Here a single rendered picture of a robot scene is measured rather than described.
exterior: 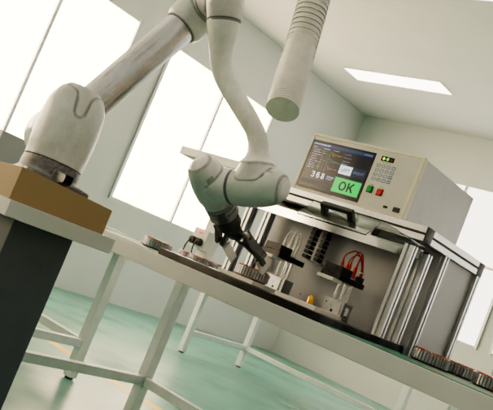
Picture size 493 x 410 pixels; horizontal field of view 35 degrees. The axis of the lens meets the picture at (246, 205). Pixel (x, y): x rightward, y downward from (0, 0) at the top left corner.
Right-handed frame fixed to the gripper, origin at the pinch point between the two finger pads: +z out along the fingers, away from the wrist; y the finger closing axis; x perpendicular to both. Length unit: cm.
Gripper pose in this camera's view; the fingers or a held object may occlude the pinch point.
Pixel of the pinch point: (247, 263)
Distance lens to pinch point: 245.4
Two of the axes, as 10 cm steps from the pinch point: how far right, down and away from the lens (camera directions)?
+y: 7.1, 2.3, -6.6
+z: 3.2, 7.3, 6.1
